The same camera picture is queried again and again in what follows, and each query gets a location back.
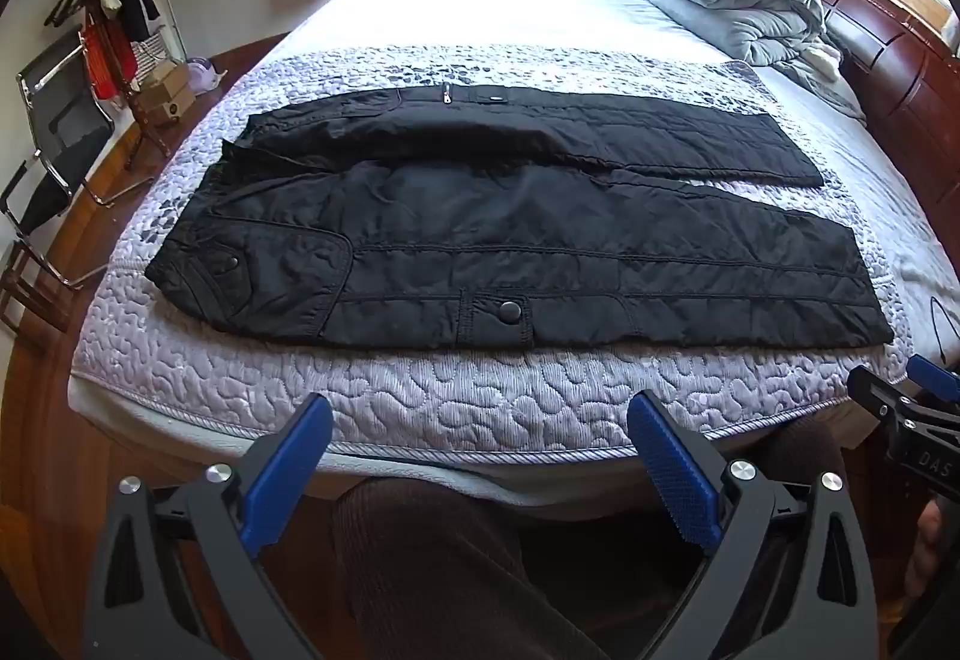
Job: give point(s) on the black metal chair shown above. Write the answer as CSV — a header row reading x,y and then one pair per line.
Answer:
x,y
60,180

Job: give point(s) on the pale purple bag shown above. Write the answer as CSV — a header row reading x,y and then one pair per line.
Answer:
x,y
204,75

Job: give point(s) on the dark wooden headboard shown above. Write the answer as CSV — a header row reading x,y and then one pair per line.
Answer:
x,y
900,75

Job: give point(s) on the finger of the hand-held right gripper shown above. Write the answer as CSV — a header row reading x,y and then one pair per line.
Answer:
x,y
877,394
934,376

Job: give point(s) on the red hanging garment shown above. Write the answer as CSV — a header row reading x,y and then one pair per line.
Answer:
x,y
105,60

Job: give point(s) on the black pants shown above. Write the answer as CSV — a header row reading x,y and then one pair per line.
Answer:
x,y
487,232

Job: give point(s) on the person's right hand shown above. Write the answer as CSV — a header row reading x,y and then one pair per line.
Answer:
x,y
924,547

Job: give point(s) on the person's left leg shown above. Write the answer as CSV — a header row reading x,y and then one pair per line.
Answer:
x,y
435,570

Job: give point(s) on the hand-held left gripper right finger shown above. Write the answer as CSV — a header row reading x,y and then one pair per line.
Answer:
x,y
675,472

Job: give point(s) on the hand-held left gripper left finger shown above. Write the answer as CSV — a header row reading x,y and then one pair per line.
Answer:
x,y
289,465

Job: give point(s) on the white cloth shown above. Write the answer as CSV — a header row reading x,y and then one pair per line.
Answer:
x,y
825,61

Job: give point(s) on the bed with grey quilted cover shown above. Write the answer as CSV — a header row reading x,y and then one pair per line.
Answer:
x,y
450,390

